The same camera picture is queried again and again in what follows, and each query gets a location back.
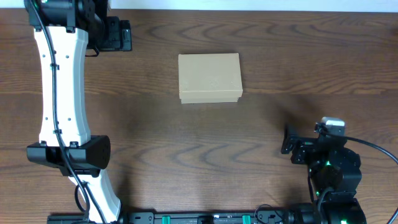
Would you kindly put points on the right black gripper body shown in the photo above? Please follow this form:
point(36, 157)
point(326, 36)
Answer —
point(289, 140)

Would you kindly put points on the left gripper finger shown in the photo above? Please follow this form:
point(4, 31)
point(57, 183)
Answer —
point(126, 39)
point(114, 33)

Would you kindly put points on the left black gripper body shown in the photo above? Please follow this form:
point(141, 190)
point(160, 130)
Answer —
point(125, 35)

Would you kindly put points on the cardboard box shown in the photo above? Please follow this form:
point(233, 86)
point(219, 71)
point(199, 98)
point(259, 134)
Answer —
point(209, 78)

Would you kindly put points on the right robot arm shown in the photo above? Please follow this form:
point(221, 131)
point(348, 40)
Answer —
point(333, 176)

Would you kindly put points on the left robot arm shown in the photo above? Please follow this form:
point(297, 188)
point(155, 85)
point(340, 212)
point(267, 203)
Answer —
point(67, 32)

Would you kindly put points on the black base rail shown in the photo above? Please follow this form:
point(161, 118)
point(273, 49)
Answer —
point(186, 217)

